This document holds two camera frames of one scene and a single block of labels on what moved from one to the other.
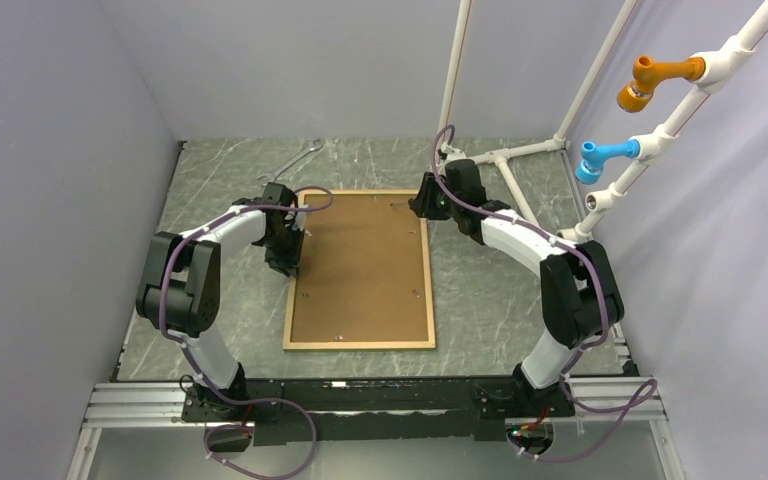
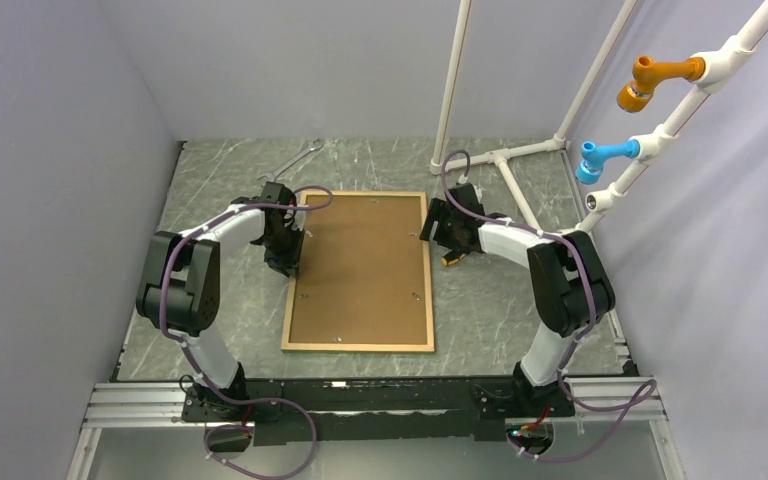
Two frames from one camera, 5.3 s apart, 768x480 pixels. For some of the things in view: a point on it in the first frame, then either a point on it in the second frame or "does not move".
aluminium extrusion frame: (619, 404) does not move
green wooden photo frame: (364, 280) does not move
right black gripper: (423, 204) to (439, 212)
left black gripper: (290, 263) does not move
